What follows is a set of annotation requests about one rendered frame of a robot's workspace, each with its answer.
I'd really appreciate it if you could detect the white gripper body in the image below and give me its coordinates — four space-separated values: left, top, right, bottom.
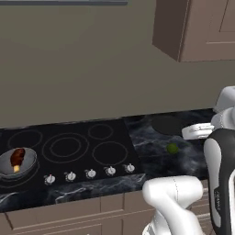
181 122 213 140

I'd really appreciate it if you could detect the green lime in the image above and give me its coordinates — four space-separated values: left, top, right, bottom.
166 142 179 155

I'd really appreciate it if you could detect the brown steak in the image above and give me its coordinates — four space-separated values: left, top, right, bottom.
10 148 27 173

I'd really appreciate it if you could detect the black frying pan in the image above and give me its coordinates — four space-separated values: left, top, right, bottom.
151 115 188 136

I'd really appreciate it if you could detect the silver hob knob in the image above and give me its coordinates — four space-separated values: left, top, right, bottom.
43 173 57 186
123 162 136 173
104 165 118 177
64 171 77 183
84 168 97 180

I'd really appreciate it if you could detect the narrow brown drawer front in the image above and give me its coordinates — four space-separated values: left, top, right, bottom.
100 193 125 215

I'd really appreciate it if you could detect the brown base cupboard door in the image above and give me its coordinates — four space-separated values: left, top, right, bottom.
101 208 158 235
12 223 103 235

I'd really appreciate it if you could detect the black glass hob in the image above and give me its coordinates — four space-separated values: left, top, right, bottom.
0 118 142 195

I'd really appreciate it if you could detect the wide brown drawer front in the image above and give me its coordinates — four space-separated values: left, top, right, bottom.
6 196 102 229

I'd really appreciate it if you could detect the grey frying pan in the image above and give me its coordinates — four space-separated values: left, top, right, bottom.
0 147 39 180

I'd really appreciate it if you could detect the brown wall cupboard door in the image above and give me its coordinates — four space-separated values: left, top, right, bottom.
179 0 235 63

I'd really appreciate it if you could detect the brown wall cupboard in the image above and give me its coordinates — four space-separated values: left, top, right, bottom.
151 0 235 63

